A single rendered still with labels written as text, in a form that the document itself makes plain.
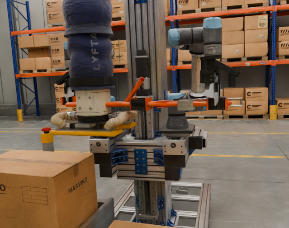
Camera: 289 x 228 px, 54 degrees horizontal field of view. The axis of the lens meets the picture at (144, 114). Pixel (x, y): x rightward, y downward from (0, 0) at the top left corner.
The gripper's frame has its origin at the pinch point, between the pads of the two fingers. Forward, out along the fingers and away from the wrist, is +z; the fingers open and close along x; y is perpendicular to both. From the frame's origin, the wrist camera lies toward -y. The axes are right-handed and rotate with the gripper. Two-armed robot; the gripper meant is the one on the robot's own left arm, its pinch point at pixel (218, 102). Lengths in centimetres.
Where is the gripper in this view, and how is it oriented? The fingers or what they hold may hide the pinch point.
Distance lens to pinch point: 128.1
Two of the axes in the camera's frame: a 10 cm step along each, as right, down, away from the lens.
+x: -3.4, 1.4, -9.3
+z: 0.5, 9.9, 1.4
